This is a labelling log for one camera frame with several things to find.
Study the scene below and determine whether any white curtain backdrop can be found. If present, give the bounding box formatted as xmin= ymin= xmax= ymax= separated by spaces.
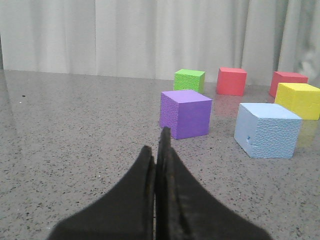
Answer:
xmin=0 ymin=0 xmax=320 ymax=86

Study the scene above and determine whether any purple foam cube left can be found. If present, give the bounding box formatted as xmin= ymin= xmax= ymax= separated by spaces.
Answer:
xmin=159 ymin=89 xmax=213 ymax=140

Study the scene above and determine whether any yellow foam cube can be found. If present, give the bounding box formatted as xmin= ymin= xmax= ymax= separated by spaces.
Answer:
xmin=274 ymin=82 xmax=320 ymax=121

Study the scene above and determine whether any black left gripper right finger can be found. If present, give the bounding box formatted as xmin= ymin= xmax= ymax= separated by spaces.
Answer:
xmin=155 ymin=127 xmax=271 ymax=240

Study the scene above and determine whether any red foam cube right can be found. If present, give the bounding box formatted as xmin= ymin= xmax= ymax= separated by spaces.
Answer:
xmin=269 ymin=71 xmax=308 ymax=98

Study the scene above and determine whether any green foam cube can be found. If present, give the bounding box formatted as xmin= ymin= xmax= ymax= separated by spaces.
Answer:
xmin=173 ymin=69 xmax=206 ymax=94

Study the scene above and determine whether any light blue textured foam cube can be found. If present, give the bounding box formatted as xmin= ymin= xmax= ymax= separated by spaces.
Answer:
xmin=234 ymin=103 xmax=302 ymax=159

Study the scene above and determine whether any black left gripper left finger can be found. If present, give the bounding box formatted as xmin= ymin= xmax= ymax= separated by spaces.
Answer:
xmin=48 ymin=146 xmax=156 ymax=240

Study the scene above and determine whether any red foam cube left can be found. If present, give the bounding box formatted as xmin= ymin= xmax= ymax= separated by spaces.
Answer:
xmin=216 ymin=67 xmax=247 ymax=96

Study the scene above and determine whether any red foam cube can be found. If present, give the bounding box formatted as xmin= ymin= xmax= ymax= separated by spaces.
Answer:
xmin=269 ymin=71 xmax=308 ymax=98
xmin=216 ymin=67 xmax=247 ymax=96

